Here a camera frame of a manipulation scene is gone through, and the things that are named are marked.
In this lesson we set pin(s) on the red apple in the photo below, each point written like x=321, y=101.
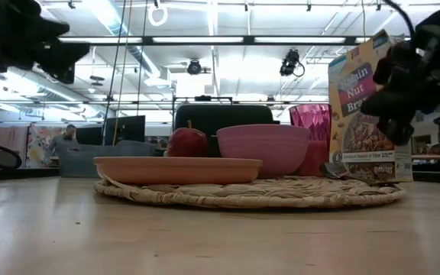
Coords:
x=187, y=143

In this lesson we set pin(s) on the person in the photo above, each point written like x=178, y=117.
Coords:
x=61, y=147

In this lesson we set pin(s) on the pink faceted cup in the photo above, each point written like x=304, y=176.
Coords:
x=313, y=122

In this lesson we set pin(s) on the black rounded box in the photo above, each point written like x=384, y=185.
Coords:
x=224, y=114

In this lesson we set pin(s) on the orange plastic plate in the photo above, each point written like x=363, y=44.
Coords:
x=178, y=172

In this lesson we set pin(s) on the colourful wall banner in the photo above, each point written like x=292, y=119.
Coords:
x=40, y=145

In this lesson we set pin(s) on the raisin nut bran cereal box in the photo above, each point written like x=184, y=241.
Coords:
x=357, y=133

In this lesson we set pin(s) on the pink plastic bowl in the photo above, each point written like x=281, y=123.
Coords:
x=266, y=151

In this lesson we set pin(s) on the grey storage bin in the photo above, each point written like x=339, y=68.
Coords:
x=82, y=162

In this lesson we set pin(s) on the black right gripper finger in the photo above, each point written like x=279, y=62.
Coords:
x=395, y=65
x=395, y=114

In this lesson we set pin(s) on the small black monitor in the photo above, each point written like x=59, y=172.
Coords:
x=90, y=135

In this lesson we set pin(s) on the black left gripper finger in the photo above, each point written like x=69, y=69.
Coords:
x=63, y=57

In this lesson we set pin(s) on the round woven straw placemat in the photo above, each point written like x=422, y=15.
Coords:
x=262, y=195

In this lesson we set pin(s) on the round black overhead camera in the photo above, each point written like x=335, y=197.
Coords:
x=194, y=67

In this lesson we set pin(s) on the pink curtain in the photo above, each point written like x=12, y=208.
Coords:
x=4, y=145

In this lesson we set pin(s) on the metal spoon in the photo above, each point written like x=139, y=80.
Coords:
x=332, y=171

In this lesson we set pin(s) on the large black monitor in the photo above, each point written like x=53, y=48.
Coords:
x=126, y=130

